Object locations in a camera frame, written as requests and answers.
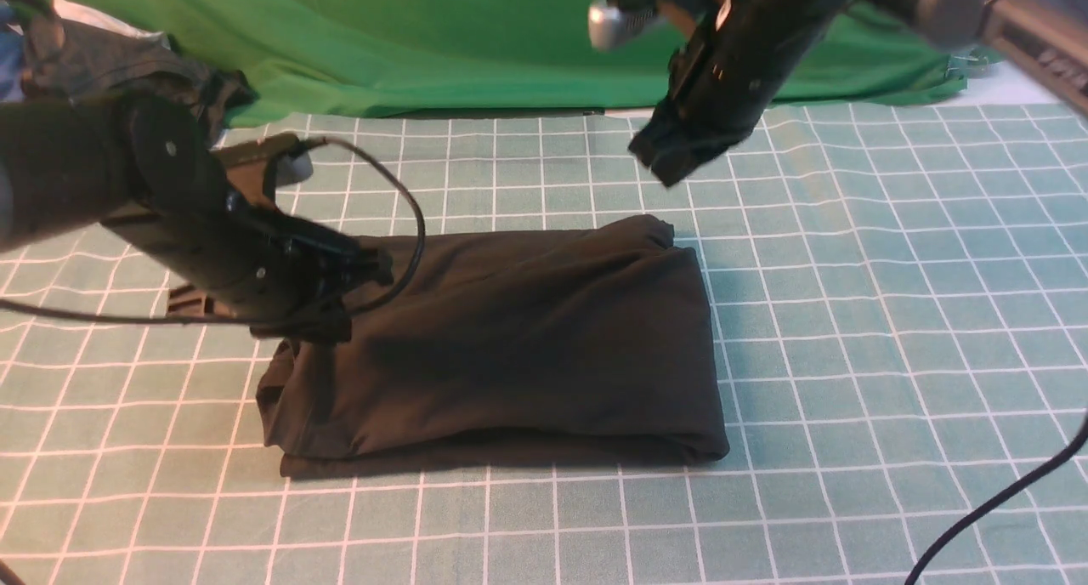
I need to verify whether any blue crumpled garment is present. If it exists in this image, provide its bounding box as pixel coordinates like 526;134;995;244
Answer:
0;3;25;104

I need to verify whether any metal binder clip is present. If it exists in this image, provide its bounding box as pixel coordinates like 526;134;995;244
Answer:
949;48;999;80

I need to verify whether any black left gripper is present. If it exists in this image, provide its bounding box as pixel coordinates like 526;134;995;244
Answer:
104;206;394;344

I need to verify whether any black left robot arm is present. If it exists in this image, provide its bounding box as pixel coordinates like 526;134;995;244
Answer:
1;94;425;344

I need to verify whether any green backdrop cloth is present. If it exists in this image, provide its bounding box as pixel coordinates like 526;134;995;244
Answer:
0;0;970;128

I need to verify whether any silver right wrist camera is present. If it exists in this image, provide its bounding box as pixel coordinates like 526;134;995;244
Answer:
588;0;667;53

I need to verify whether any green grid tablecloth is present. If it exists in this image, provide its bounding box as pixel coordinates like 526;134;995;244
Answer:
1;105;1087;584

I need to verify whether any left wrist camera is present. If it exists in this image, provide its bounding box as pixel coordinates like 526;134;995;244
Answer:
212;133;317;206

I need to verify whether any gray long sleeve shirt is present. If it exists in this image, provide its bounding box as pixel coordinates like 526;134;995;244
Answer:
255;214;730;478

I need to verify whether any dark gray crumpled shirt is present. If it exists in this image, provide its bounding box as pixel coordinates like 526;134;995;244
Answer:
22;14;257;145

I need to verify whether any white cloth behind pile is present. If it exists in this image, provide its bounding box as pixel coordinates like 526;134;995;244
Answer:
51;0;170;48

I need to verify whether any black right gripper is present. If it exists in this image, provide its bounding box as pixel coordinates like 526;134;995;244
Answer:
628;49;766;187

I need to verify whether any black right camera cable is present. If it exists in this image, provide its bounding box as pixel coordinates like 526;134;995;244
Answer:
903;411;1088;585

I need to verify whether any black left camera cable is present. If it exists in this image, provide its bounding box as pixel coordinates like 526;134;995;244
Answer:
0;136;428;327

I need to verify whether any black camera cable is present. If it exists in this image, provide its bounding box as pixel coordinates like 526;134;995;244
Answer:
903;411;1088;585
0;136;428;327

